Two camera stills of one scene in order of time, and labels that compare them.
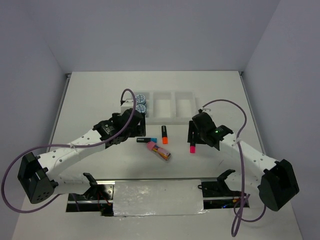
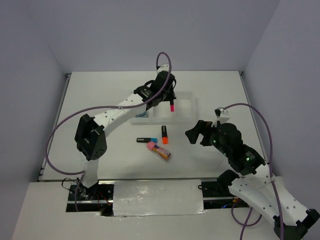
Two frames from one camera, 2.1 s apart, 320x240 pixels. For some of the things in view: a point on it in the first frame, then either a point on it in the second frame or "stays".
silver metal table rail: x=115 y=179 stays
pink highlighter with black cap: x=192 y=147 → x=172 y=105
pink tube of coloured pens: x=152 y=146 stays
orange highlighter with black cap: x=165 y=138 stays
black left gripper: x=139 y=130 → x=171 y=96
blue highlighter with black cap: x=146 y=140 stays
